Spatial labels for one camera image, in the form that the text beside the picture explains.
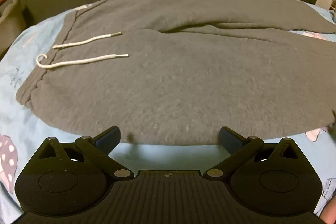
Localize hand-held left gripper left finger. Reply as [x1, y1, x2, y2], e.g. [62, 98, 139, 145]
[38, 126, 135, 180]

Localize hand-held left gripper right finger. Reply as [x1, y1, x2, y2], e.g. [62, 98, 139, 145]
[203, 126, 301, 180]

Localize grey sweatpants with white drawstring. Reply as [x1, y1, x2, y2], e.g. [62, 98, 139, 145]
[15, 0, 336, 147]

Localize light blue printed bedsheet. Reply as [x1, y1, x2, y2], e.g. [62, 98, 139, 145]
[0, 0, 336, 216]

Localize white cardboard box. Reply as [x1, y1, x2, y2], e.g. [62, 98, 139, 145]
[314, 0, 336, 11]

